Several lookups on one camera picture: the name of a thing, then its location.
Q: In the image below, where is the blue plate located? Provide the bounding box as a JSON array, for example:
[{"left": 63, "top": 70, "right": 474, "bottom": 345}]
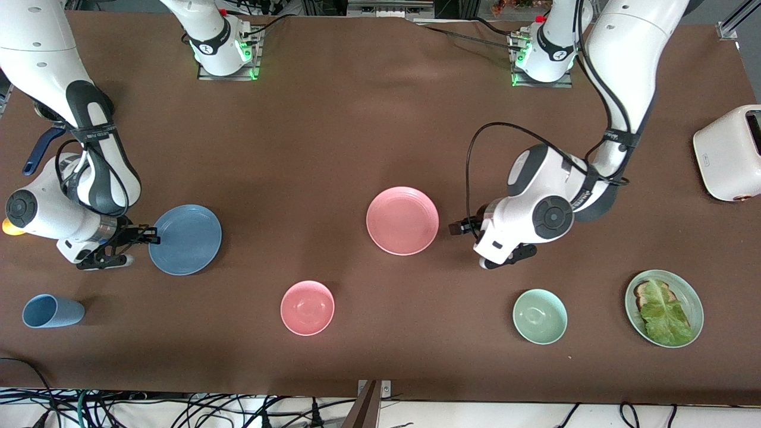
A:
[{"left": 148, "top": 204, "right": 223, "bottom": 276}]

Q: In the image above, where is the pink plate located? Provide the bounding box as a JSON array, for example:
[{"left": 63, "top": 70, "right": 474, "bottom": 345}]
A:
[{"left": 366, "top": 187, "right": 440, "bottom": 257}]

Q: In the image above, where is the blue cup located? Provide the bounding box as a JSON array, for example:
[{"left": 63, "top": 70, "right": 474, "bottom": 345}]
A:
[{"left": 21, "top": 294, "right": 86, "bottom": 329}]

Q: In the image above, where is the green bowl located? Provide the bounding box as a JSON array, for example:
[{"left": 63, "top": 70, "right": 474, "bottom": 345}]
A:
[{"left": 512, "top": 288, "right": 568, "bottom": 345}]

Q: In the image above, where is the dark blue pot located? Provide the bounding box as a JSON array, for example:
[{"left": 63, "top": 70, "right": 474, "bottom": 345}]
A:
[{"left": 23, "top": 101, "right": 68, "bottom": 177}]

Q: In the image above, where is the brown table cloth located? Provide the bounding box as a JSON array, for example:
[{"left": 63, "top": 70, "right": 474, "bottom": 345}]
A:
[{"left": 0, "top": 11, "right": 761, "bottom": 406}]

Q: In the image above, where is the pink bowl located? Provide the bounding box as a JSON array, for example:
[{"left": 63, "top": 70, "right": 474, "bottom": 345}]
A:
[{"left": 280, "top": 280, "right": 335, "bottom": 337}]

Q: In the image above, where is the toasted bread slice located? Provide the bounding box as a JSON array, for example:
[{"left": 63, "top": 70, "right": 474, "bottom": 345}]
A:
[{"left": 634, "top": 281, "right": 694, "bottom": 331}]

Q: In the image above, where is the green lettuce leaf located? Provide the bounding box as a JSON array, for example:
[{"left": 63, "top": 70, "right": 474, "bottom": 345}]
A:
[{"left": 638, "top": 279, "right": 695, "bottom": 347}]

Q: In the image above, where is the red orange flower bunch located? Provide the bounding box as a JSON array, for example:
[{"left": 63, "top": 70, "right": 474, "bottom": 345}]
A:
[{"left": 491, "top": 0, "right": 539, "bottom": 16}]

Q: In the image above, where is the green plate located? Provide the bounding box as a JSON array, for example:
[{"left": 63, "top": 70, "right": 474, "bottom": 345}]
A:
[{"left": 624, "top": 269, "right": 705, "bottom": 349}]

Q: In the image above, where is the white toaster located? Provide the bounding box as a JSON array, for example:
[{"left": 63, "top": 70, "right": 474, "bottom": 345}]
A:
[{"left": 693, "top": 105, "right": 761, "bottom": 203}]

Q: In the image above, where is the aluminium corner profile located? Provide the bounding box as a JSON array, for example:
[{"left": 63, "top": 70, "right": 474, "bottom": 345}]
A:
[{"left": 716, "top": 0, "right": 761, "bottom": 41}]

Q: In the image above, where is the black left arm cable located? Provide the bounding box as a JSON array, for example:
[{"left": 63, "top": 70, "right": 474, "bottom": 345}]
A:
[{"left": 466, "top": 0, "right": 634, "bottom": 235}]

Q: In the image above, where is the black curved floor cable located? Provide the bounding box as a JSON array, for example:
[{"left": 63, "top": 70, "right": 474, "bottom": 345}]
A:
[{"left": 0, "top": 357, "right": 55, "bottom": 412}]

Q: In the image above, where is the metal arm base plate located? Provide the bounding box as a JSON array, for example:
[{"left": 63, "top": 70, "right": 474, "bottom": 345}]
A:
[
  {"left": 510, "top": 30, "right": 574, "bottom": 89},
  {"left": 197, "top": 27, "right": 262, "bottom": 81}
]

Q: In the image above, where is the small metal bracket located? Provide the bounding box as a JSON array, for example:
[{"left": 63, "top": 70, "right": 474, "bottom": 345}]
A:
[{"left": 357, "top": 379, "right": 392, "bottom": 398}]

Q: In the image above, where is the black base cable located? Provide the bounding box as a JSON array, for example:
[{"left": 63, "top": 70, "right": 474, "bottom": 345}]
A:
[{"left": 416, "top": 23, "right": 527, "bottom": 53}]

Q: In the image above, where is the dark slanted post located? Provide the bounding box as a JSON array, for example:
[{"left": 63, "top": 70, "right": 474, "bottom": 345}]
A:
[{"left": 342, "top": 380, "right": 381, "bottom": 428}]

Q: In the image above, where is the aluminium frame bar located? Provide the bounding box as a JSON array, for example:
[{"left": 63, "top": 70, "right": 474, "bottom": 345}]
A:
[{"left": 347, "top": 0, "right": 435, "bottom": 22}]

